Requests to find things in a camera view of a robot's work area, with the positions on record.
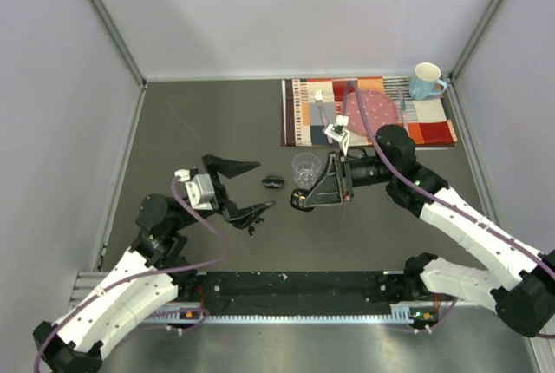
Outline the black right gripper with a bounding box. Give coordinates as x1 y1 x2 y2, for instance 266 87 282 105
304 151 395 207

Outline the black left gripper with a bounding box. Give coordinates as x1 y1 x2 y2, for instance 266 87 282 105
171 154 275 231

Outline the glossy black gold-striped earbud case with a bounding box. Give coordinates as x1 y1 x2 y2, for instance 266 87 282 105
290 188 314 213

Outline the black marbled earbud charging case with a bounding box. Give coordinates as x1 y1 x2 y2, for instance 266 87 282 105
262 176 285 190

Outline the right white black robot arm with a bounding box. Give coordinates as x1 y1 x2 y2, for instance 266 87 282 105
290 125 554 339

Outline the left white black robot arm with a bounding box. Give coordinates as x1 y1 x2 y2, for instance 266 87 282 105
33 154 274 372

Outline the clear plastic cup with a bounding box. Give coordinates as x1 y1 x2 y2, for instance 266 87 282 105
291 153 322 190

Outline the colourful patchwork placemat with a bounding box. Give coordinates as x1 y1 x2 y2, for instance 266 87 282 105
281 76 458 148

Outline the pink polka-dot plate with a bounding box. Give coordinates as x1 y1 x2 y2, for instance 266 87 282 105
344 90 399 136

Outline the light blue mug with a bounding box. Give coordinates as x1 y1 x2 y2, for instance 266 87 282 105
409 62 448 101

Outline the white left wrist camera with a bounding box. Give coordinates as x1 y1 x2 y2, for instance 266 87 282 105
174 168 215 211

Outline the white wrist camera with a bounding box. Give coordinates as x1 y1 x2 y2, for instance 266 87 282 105
174 168 215 211
323 115 350 156

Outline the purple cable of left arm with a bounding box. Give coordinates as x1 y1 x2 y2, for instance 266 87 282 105
33 175 233 372

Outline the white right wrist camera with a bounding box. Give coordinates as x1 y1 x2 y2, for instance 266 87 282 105
323 115 350 156

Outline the pink-handled metal fork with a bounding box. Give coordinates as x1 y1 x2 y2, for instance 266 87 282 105
314 90 330 130

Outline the pink-handled metal knife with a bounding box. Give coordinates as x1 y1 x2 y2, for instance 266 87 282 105
397 88 408 128

